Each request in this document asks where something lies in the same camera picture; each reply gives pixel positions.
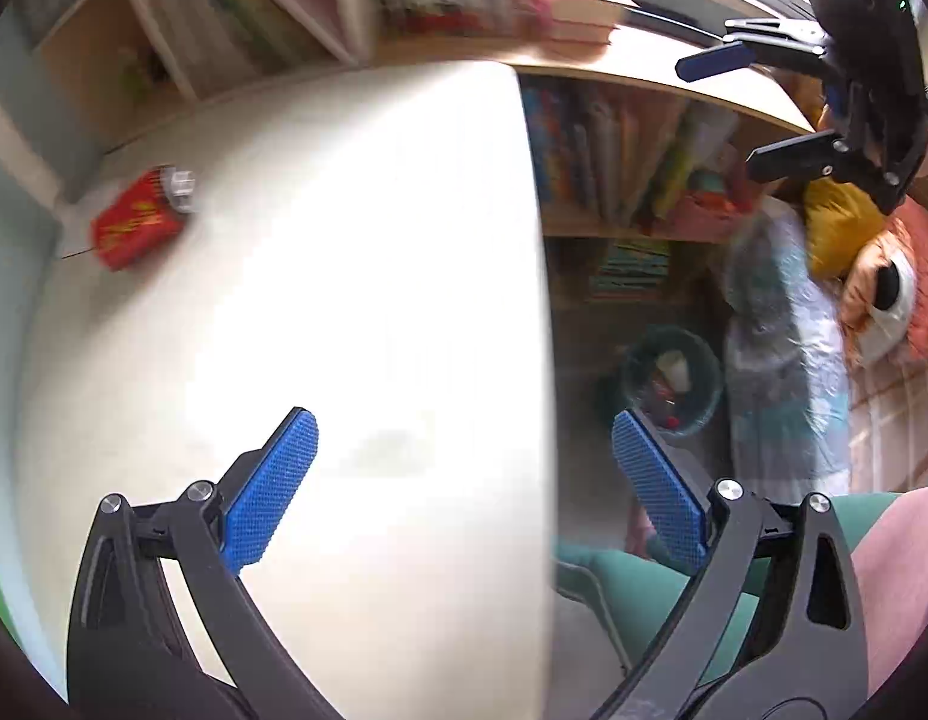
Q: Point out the red drink can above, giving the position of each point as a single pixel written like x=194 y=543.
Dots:
x=149 y=213

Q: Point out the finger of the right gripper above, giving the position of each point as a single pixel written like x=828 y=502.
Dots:
x=805 y=157
x=715 y=61

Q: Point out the patterned blue blanket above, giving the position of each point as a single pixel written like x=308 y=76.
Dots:
x=785 y=374

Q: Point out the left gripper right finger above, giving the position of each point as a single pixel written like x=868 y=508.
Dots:
x=770 y=623

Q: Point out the white paper cup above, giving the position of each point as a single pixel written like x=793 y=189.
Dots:
x=672 y=366

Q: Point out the wooden bookshelf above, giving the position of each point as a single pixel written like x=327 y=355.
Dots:
x=302 y=122

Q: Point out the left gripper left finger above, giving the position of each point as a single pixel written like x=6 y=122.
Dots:
x=161 y=625

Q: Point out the pink clothed leg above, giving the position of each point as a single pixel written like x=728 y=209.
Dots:
x=891 y=563

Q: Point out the green trash bin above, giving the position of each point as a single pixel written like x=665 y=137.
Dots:
x=642 y=389

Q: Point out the orange plush toy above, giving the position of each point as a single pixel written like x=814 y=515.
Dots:
x=883 y=311

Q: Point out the yellow pillow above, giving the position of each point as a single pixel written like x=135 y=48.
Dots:
x=840 y=220

